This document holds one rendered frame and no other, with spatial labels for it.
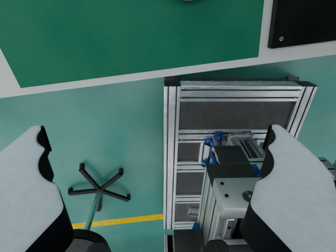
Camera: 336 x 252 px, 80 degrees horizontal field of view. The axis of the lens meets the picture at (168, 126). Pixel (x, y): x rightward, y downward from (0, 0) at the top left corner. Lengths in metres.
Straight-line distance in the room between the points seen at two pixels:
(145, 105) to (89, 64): 0.88
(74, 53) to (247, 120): 1.03
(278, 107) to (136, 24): 1.03
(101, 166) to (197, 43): 1.40
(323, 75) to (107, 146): 1.57
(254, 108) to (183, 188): 0.76
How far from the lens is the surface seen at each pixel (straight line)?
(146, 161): 1.66
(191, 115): 1.20
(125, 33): 0.52
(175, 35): 0.52
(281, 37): 0.57
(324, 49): 0.66
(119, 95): 1.38
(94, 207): 1.73
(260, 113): 1.33
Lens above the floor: 1.26
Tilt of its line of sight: 60 degrees down
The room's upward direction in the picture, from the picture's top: 176 degrees clockwise
